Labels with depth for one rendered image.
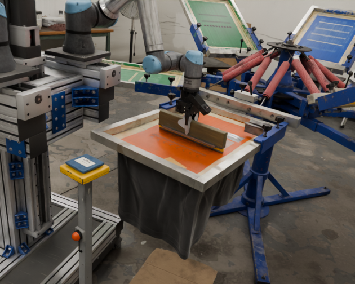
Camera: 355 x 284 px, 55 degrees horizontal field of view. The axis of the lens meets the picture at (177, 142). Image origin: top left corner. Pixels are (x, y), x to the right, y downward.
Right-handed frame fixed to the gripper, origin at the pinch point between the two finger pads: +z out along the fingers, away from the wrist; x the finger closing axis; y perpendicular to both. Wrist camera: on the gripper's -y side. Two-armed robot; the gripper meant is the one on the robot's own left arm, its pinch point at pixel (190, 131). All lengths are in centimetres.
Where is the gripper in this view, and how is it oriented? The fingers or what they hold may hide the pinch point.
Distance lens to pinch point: 156.4
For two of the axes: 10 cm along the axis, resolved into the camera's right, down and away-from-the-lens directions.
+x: -5.9, 2.8, -7.6
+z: -0.8, 9.1, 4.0
